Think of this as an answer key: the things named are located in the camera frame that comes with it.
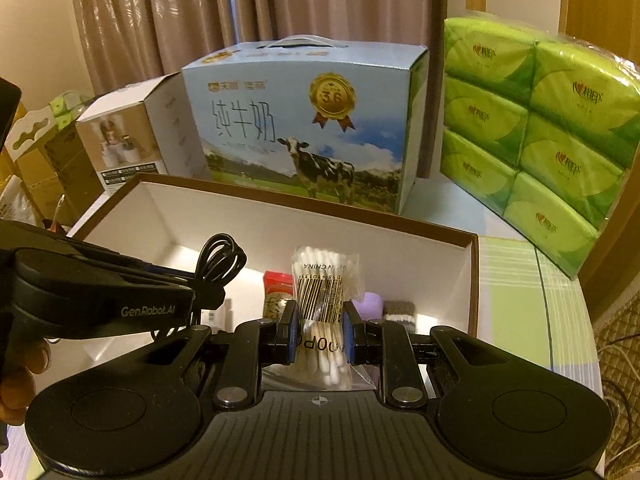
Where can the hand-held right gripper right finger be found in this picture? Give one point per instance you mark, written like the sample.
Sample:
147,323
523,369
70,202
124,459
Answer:
348,336

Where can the small purple object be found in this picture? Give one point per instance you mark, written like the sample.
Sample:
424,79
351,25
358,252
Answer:
371,305

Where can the green tissue packet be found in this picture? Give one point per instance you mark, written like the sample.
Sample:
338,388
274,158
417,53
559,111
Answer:
69,121
62,102

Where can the white product box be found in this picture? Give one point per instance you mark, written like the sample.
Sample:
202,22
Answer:
125,145

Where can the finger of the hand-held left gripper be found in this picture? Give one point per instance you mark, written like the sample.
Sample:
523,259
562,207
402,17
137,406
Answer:
75,272
130,264

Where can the striped knitted sock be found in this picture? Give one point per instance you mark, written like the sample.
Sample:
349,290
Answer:
398,312

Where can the white cardboard box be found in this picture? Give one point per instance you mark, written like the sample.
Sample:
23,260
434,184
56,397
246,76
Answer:
210,210

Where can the blue milk carton box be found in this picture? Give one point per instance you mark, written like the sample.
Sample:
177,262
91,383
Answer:
250,125

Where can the person's left hand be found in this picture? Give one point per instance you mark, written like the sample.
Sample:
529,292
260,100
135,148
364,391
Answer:
17,390

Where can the large printed cardboard carton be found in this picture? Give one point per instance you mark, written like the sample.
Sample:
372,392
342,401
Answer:
75,175

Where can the bag of cotton swabs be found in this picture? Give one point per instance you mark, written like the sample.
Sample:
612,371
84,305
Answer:
320,280

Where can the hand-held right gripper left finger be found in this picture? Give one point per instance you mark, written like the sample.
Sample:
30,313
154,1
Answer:
292,334

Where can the pack of green tissue packets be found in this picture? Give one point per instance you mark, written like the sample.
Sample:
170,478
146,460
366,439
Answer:
525,125

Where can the brown curtain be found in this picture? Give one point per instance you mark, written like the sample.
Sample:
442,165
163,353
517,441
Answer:
200,0

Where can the quilted brown chair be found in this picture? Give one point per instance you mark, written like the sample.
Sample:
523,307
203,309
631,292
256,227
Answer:
620,330

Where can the plain brown cardboard carton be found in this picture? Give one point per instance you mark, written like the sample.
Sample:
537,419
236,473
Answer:
35,185

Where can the red snack packet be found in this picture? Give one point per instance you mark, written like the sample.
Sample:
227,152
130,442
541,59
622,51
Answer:
277,292

